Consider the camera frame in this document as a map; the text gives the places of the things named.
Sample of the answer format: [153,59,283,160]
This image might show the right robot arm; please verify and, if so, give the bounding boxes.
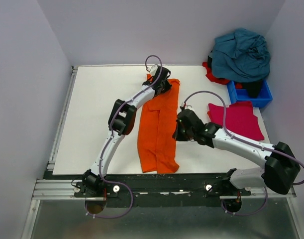
[173,109,301,195]

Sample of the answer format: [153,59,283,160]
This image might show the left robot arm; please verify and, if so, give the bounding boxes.
[82,65,172,192]

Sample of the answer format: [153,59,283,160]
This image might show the folded magenta t shirt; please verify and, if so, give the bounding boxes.
[208,101,265,141]

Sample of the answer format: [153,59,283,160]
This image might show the red crumpled t shirt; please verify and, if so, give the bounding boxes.
[202,62,230,85]

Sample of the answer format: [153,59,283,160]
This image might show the blue plastic bin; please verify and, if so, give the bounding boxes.
[227,80,273,108]

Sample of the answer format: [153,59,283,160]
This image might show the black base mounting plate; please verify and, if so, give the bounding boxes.
[44,171,265,208]

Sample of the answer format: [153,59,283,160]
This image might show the teal crumpled t shirt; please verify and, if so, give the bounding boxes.
[211,28,271,83]

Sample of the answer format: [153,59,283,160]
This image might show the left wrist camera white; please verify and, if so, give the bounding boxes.
[146,64,159,76]

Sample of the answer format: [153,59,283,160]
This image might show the aluminium extrusion rail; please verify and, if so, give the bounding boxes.
[32,179,297,200]

